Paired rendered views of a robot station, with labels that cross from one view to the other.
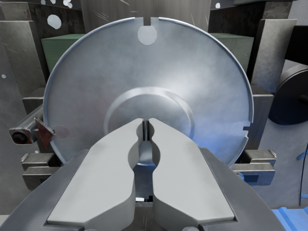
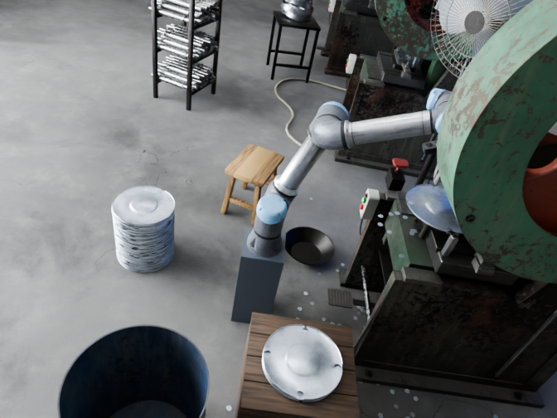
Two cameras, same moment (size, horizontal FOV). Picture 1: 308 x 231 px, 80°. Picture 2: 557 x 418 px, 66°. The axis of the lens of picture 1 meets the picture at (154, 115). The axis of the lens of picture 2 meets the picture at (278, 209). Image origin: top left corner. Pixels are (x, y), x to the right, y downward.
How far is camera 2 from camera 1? 1.62 m
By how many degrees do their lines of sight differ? 53
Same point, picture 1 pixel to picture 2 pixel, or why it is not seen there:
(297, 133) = not seen: hidden behind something
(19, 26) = (406, 269)
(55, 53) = (415, 260)
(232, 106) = (426, 188)
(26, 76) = (430, 276)
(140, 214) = not seen: hidden behind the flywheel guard
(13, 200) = not seen: outside the picture
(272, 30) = (390, 195)
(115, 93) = (429, 212)
